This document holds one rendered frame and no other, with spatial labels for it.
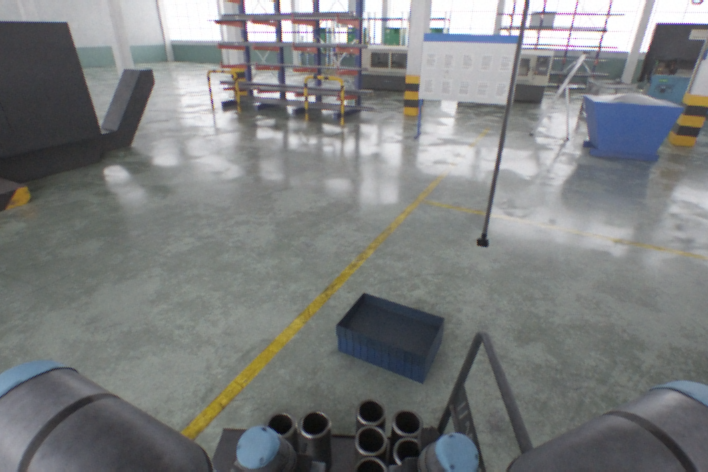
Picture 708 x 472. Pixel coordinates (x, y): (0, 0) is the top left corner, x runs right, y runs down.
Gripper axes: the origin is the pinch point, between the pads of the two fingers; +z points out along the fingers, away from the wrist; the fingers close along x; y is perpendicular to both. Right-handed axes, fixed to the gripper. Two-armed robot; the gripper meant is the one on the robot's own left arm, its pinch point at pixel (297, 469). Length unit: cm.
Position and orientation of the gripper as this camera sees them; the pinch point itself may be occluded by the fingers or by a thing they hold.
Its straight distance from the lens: 131.9
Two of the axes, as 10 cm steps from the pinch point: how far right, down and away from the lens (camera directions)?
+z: 1.7, 6.3, 7.6
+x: -9.8, 0.0, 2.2
